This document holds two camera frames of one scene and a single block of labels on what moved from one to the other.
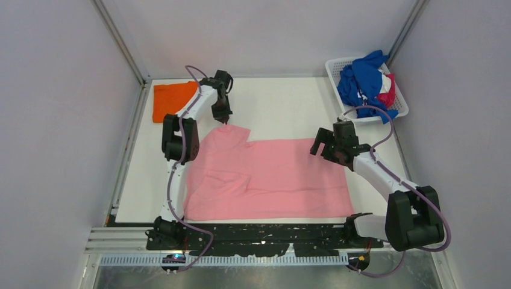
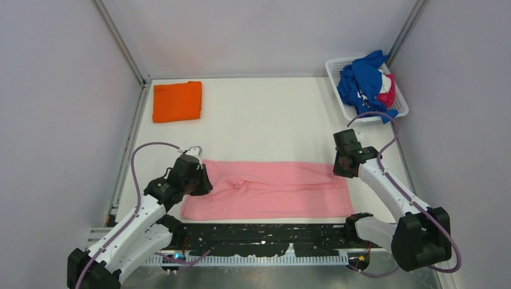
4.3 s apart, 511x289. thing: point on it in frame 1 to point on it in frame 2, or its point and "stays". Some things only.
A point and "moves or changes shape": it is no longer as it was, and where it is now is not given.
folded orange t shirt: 170,99 stays
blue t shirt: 360,84 stays
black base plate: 264,240 stays
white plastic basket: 334,67 stays
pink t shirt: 232,178 moves or changes shape
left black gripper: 223,117 to 206,185
